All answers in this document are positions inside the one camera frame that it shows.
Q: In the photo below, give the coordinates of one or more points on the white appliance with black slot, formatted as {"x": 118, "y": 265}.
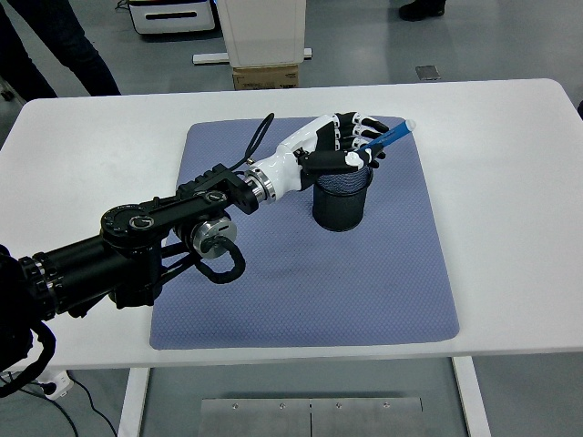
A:
{"x": 173, "y": 18}

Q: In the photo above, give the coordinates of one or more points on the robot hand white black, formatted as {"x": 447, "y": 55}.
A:
{"x": 291, "y": 159}

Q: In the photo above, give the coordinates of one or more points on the white base bar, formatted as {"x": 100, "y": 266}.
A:
{"x": 209, "y": 57}

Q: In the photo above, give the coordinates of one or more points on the blue-grey textured mat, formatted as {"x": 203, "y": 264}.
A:
{"x": 319, "y": 282}

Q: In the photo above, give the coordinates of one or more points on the chair caster wheel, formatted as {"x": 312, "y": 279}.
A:
{"x": 7, "y": 94}

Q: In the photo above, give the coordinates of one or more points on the blue marker pen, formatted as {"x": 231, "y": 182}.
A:
{"x": 396, "y": 133}

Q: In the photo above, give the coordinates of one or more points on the grey floor outlet plate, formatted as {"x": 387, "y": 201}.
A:
{"x": 428, "y": 73}

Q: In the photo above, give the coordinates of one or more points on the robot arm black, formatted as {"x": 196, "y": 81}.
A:
{"x": 91, "y": 264}

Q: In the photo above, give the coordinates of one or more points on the white table leg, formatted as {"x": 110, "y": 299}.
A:
{"x": 134, "y": 400}
{"x": 471, "y": 400}

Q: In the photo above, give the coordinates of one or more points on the grey metal plate with screws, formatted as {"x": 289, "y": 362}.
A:
{"x": 273, "y": 419}

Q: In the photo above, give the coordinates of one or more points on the black mesh pen holder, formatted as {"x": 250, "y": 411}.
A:
{"x": 339, "y": 207}

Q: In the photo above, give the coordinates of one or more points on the person's foot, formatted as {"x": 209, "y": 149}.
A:
{"x": 421, "y": 10}

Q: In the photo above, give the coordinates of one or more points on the white power strip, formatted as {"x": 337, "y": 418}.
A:
{"x": 59, "y": 384}

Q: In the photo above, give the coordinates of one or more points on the brown cardboard box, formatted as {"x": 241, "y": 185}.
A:
{"x": 264, "y": 78}

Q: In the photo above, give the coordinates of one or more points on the dark object at table edge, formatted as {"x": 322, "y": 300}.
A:
{"x": 580, "y": 109}

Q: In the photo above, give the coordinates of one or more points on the person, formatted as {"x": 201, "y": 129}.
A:
{"x": 68, "y": 50}

